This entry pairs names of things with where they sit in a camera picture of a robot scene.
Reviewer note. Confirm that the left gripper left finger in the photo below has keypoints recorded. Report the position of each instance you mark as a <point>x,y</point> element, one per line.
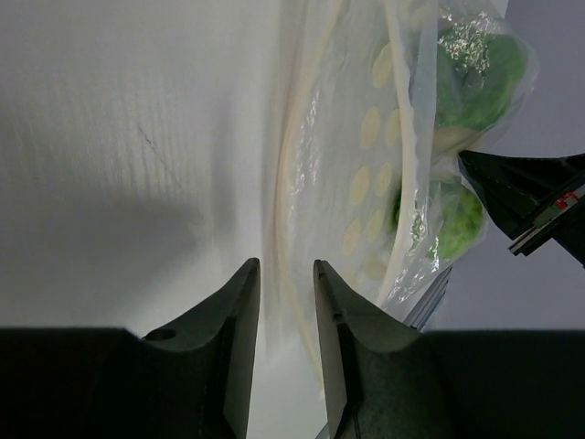
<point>190,378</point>

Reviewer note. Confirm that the dark green fake pepper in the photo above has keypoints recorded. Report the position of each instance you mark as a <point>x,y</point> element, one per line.
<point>477,76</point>

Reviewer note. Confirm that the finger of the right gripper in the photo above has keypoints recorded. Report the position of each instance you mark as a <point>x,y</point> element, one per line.
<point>531,200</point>

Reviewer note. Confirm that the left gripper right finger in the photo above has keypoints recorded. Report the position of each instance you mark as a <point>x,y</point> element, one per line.
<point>383,379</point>

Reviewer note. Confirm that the light green fake guava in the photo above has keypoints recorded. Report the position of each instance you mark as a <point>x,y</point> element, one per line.
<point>451,224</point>

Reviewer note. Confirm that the clear zip top bag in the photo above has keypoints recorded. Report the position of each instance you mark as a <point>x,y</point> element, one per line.
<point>356,157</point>

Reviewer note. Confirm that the green spotted fake mushroom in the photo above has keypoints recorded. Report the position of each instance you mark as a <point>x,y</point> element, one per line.
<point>453,139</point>

